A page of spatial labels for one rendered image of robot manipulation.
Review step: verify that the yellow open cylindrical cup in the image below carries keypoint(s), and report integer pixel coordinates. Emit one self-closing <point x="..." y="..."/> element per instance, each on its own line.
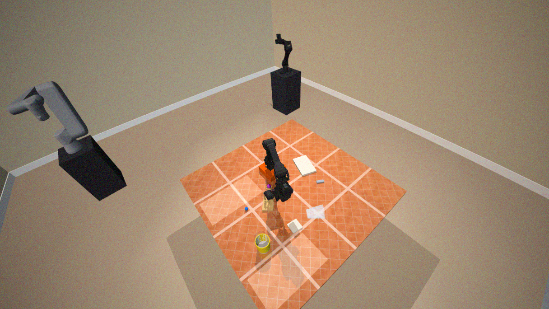
<point x="262" y="242"/>

